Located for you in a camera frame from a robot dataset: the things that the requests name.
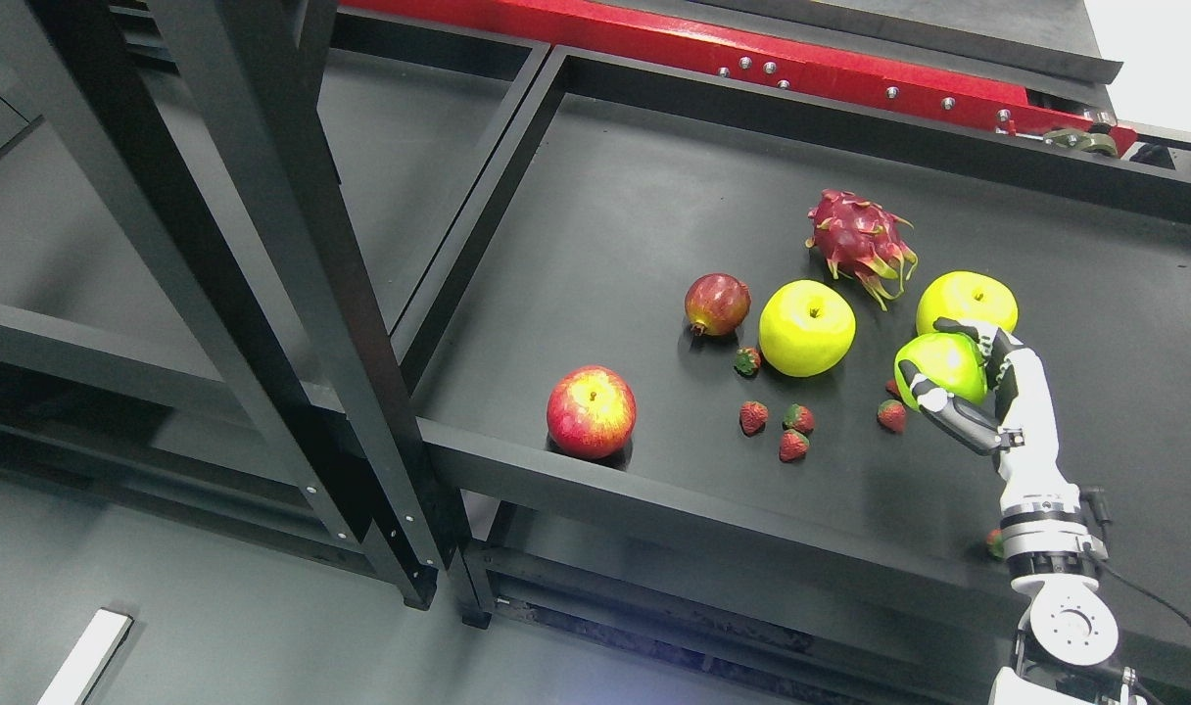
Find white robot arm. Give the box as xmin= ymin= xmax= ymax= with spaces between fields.
xmin=989 ymin=486 xmax=1155 ymax=704

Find yellow apple left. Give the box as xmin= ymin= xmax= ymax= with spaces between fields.
xmin=757 ymin=277 xmax=856 ymax=378

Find strawberry near hand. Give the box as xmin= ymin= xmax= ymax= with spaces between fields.
xmin=877 ymin=399 xmax=909 ymax=436

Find strawberry middle of cluster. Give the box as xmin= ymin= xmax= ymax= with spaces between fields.
xmin=781 ymin=404 xmax=816 ymax=436

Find black metal shelf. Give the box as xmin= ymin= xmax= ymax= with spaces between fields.
xmin=0 ymin=1 xmax=1191 ymax=704

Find strawberry of cluster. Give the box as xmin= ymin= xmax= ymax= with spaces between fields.
xmin=738 ymin=400 xmax=769 ymax=437
xmin=778 ymin=429 xmax=811 ymax=463
xmin=781 ymin=404 xmax=816 ymax=436

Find yellow apple right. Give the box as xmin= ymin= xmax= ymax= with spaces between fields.
xmin=915 ymin=269 xmax=1019 ymax=335

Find dragon fruit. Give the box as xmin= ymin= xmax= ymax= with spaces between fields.
xmin=803 ymin=188 xmax=919 ymax=311

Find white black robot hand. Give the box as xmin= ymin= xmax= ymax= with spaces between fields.
xmin=894 ymin=317 xmax=1081 ymax=516

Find red pomegranate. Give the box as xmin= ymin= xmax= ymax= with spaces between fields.
xmin=684 ymin=272 xmax=752 ymax=338

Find strawberry near yellow apple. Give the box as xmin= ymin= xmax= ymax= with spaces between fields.
xmin=732 ymin=347 xmax=762 ymax=378

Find red apple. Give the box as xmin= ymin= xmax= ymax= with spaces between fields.
xmin=545 ymin=364 xmax=640 ymax=460

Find green apple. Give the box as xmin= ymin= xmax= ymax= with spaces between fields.
xmin=892 ymin=333 xmax=989 ymax=411

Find strawberry bottom of cluster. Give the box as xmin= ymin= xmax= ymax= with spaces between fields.
xmin=778 ymin=429 xmax=811 ymax=463

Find yellow apple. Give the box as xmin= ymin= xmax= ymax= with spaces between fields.
xmin=757 ymin=277 xmax=856 ymax=378
xmin=915 ymin=269 xmax=1019 ymax=335

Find red metal beam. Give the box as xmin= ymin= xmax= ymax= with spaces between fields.
xmin=358 ymin=1 xmax=1141 ymax=156

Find strawberry left of cluster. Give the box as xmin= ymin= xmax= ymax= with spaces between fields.
xmin=738 ymin=400 xmax=769 ymax=437

